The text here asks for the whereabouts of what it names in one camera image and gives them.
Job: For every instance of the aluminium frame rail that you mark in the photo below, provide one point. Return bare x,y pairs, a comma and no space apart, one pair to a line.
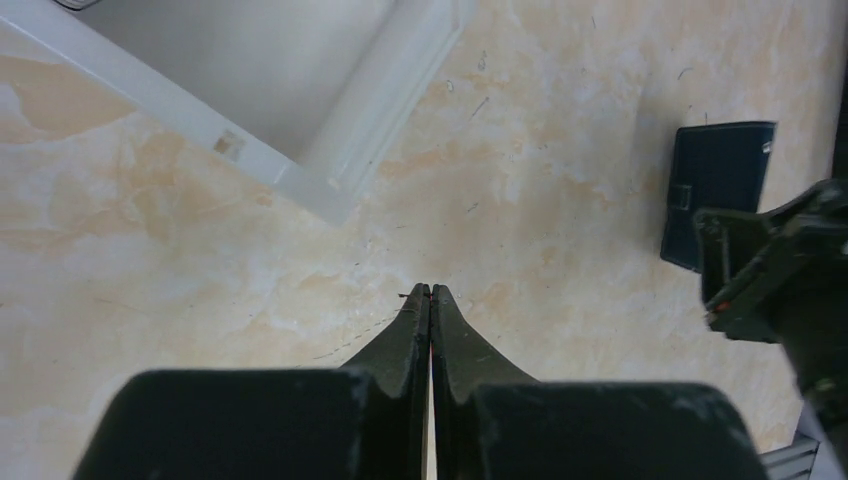
793,462

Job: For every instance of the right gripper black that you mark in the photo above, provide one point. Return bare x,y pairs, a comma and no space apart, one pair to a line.
780,277

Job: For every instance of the white plastic card tray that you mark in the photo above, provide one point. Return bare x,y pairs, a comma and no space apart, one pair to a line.
306,97

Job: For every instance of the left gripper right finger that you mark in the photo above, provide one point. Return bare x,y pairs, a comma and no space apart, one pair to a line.
495,421

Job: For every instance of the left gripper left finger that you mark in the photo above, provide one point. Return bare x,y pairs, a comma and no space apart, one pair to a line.
366,419

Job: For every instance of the navy blue card holder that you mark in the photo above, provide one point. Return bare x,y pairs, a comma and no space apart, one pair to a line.
713,166

